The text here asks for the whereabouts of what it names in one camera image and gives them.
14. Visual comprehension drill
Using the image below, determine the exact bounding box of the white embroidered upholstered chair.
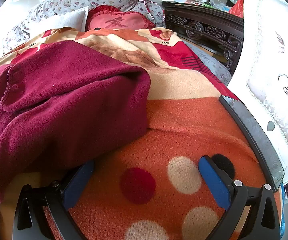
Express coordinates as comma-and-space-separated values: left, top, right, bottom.
227, 0, 288, 198

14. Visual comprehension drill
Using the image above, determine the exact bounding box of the white pillow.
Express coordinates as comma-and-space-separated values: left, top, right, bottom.
30, 6, 89, 37

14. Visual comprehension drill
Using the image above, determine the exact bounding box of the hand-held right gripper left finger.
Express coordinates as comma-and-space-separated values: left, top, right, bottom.
12, 159, 95, 240

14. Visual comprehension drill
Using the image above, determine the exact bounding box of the red plastic bag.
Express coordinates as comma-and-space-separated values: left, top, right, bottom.
228, 0, 246, 18

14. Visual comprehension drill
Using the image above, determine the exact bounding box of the floral bed sheet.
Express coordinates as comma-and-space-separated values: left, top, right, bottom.
186, 41, 232, 87

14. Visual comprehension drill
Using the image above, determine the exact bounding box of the red heart-shaped cushion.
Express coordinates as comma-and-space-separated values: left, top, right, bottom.
85, 5, 156, 32

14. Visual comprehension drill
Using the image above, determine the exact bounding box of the orange printed blanket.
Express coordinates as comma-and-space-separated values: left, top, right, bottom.
0, 27, 283, 240

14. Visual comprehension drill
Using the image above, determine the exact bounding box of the floral pillow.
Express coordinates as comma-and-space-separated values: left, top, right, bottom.
2, 0, 166, 54

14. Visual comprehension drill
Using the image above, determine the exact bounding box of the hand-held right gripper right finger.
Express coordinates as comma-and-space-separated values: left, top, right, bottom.
198, 155, 280, 240

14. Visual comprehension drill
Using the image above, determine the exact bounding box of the black smartphone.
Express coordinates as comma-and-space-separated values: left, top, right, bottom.
219, 95, 285, 193

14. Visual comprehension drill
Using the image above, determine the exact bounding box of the dark carved wooden headboard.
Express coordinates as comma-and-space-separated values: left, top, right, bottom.
162, 2, 244, 75

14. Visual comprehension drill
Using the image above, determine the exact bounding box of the maroon fleece garment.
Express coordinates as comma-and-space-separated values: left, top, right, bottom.
0, 41, 151, 203

